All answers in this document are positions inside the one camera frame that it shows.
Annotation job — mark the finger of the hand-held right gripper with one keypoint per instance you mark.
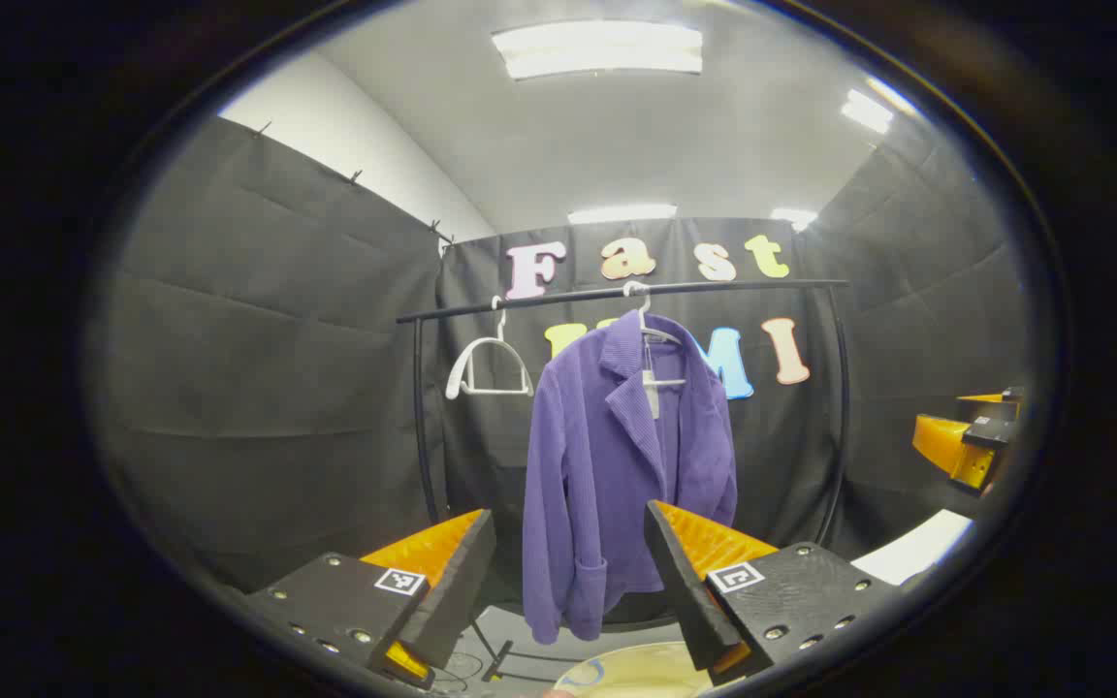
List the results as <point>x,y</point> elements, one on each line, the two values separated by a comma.
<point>941,441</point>
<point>995,396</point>

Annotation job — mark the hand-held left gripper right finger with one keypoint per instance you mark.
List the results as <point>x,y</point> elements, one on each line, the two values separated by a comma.
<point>680,591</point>

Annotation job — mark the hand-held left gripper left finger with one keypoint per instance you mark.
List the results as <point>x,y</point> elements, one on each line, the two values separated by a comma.
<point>457,601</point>

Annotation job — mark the beige laundry hamper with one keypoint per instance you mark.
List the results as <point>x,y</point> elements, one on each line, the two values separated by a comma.
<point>636,674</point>

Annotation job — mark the white plastic clothes hanger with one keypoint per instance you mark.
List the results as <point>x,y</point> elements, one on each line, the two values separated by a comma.
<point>660,336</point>
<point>495,392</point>

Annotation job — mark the black metal clothes rack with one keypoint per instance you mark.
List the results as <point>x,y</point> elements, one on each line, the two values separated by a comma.
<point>714,288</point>

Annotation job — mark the white box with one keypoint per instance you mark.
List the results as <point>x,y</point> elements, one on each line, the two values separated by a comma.
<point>912,548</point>

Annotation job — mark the white paper garment tag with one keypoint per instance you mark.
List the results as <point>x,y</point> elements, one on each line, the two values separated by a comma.
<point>653,397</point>

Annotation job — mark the black backdrop cloth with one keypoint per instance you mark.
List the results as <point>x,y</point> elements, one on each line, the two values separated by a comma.
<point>277,388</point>

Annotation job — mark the long ceiling light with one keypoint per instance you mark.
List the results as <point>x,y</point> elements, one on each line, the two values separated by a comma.
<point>622,213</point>

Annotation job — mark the large rectangular ceiling light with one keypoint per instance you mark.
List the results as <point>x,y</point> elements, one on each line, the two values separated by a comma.
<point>597,48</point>

